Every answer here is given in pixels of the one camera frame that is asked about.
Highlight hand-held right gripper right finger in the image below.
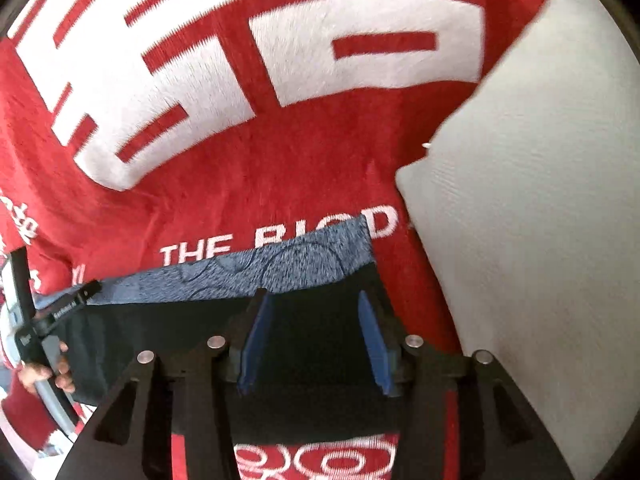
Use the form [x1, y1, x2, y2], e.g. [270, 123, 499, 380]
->
[356, 287, 576, 480]

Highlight person's left forearm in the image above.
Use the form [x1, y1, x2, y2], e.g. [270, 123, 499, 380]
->
[0, 377, 58, 453]

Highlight red printed blanket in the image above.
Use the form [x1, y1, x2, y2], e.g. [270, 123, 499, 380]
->
[0, 0, 576, 480]

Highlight black pants with blue-grey waistband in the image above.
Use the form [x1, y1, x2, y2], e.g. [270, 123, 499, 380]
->
[37, 215, 461, 448]

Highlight person's left hand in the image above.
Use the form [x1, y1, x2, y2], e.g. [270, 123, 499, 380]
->
[17, 342, 76, 396]

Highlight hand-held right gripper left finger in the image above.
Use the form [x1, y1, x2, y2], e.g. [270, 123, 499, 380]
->
[52, 287, 274, 480]

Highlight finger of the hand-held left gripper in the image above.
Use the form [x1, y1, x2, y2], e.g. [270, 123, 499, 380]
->
[30, 281, 103, 336]

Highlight light grey pillow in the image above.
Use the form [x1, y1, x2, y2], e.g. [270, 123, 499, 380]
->
[395, 0, 640, 480]

